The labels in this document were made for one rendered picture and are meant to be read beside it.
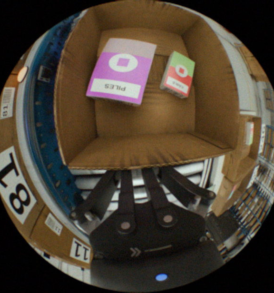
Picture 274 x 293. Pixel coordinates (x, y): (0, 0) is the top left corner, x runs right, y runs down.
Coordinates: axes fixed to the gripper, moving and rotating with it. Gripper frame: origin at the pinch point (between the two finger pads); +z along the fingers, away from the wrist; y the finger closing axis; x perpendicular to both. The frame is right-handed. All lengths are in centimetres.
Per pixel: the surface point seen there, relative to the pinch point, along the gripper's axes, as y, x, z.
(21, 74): -24.4, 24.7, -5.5
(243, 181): 83, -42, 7
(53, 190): -22.9, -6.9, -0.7
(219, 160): 36.0, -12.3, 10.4
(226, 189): 44, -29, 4
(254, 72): 350, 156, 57
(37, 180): -24.3, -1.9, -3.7
